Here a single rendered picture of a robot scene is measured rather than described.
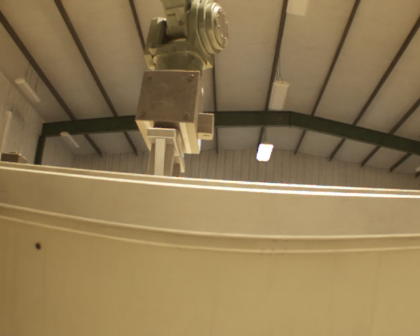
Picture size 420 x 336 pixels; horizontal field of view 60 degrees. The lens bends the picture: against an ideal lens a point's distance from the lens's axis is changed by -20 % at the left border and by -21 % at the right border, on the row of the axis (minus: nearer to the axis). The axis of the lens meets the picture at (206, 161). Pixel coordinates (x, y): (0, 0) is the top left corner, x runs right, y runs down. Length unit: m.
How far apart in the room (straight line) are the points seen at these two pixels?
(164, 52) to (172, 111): 0.19
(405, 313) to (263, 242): 0.27
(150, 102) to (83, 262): 0.51
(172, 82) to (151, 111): 0.08
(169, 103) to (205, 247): 0.51
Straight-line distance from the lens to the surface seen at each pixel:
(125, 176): 0.58
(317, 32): 9.53
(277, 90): 8.96
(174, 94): 1.00
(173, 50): 1.10
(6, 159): 0.82
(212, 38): 1.14
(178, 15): 1.18
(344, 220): 0.54
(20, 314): 0.65
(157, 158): 0.96
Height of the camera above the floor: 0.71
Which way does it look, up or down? 16 degrees up
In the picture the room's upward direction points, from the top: 5 degrees clockwise
